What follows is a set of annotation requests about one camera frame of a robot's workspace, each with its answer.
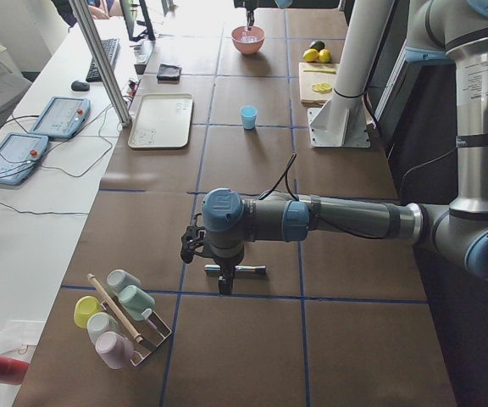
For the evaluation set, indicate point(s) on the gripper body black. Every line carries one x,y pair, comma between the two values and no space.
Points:
250,17
226,265

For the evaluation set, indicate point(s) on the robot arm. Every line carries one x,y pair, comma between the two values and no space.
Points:
281,4
445,199

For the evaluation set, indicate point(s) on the clear ice cubes pile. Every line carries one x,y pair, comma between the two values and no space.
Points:
247,36

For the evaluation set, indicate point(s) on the light blue plastic cup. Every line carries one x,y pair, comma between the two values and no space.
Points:
248,117

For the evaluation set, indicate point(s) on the white cup rack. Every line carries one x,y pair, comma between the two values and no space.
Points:
154,330

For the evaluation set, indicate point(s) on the green cup on rack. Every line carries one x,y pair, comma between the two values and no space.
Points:
135,301

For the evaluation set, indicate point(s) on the grey-green cup on rack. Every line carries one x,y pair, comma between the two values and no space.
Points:
119,279

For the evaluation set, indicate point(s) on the pink cup on rack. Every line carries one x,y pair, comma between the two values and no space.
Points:
114,349

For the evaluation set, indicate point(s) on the white cup on rack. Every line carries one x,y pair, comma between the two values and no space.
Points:
100,323

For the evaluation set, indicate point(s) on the yellow cup on rack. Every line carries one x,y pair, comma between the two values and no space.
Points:
85,308

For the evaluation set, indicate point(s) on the steel muddler black tip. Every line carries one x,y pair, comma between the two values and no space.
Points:
258,270

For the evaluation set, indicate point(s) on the pink bowl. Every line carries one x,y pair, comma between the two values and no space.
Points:
248,48

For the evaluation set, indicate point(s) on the yellow lemon upper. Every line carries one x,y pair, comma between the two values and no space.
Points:
311,55

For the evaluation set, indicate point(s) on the yellow lemon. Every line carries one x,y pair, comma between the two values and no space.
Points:
324,56
311,55

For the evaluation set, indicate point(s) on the yellow plastic knife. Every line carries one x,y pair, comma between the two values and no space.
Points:
326,71

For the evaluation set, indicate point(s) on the green avocado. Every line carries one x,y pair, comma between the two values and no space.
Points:
317,45

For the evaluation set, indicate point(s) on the yellow lemon lower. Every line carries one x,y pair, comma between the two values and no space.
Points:
324,56

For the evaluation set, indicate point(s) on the wooden cutting board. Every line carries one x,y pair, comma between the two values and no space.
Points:
306,79

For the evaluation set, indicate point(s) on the lemon slices stack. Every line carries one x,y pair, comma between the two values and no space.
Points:
321,87

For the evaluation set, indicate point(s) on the black monitor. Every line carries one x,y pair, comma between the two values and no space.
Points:
137,21

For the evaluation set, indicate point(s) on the cream bear tray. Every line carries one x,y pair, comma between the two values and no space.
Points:
162,121

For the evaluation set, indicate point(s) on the black computer mouse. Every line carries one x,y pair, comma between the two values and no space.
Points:
80,86

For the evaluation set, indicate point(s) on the teach pendant far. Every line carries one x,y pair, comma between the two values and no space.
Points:
62,118

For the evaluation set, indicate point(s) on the teach pendant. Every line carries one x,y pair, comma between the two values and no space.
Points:
62,118
19,155

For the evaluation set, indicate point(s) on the teach pendant near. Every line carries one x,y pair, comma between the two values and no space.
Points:
19,155

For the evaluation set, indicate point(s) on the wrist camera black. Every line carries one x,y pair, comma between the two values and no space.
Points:
192,241

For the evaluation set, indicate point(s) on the wooden rack handle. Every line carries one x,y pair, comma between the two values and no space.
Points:
136,336

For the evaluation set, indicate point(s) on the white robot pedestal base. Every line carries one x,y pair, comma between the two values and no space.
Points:
341,122

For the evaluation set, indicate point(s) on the aluminium frame post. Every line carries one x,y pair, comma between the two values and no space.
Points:
93,40

